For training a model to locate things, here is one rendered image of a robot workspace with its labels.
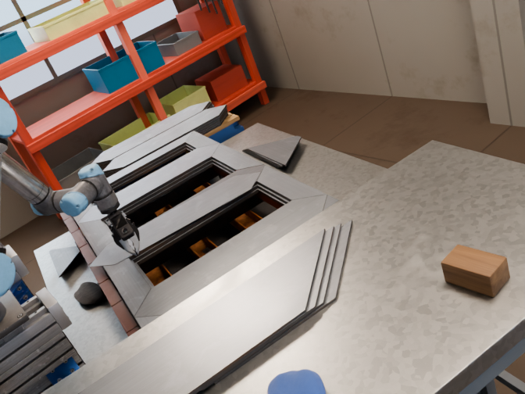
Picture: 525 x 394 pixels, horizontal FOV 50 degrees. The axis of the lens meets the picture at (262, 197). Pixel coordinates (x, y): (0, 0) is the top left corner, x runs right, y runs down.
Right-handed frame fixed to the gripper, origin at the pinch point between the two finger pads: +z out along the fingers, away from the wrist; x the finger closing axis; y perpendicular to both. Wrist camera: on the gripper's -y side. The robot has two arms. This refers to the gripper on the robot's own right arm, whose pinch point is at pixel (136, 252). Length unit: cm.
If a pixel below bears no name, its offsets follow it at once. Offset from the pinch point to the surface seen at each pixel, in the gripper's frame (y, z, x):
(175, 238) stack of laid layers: 0.4, 3.3, -14.9
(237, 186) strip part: 5.8, 0.6, -46.3
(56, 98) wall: 343, 0, -28
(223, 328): -91, -21, -2
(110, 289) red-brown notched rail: -6.8, 3.7, 13.9
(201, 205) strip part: 7.7, 0.6, -30.6
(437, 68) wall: 125, 60, -259
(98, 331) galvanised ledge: -2.3, 18.2, 24.9
